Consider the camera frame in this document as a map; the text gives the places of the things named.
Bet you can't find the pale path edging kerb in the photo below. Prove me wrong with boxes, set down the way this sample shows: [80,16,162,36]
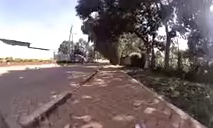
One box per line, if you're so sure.
[125,70,209,128]

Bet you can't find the white building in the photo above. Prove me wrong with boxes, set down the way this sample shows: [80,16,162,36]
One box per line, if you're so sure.
[0,36,57,61]

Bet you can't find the red brick path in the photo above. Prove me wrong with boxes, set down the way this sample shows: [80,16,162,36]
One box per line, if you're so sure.
[43,65,208,128]

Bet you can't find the low hedge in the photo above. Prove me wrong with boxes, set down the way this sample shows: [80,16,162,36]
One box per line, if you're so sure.
[0,56,56,64]

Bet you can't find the vehicle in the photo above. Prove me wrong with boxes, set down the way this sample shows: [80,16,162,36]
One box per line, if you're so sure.
[55,52,89,65]

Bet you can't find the clump of trees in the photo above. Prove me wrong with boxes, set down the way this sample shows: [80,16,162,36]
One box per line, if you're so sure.
[57,37,96,63]

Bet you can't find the grey kerb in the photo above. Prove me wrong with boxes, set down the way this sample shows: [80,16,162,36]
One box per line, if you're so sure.
[18,68,100,128]

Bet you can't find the small shelter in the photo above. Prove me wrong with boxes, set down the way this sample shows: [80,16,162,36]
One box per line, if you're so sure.
[120,51,147,69]

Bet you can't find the brick road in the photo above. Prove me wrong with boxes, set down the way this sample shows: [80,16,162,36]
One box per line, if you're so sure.
[0,63,102,128]

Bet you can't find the grass verge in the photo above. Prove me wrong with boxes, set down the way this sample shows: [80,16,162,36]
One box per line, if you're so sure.
[127,65,213,128]

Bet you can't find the row of large trees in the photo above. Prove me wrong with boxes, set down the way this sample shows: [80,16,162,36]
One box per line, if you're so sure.
[75,0,213,78]

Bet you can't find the pole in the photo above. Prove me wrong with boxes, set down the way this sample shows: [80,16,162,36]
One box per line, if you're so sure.
[67,24,75,44]

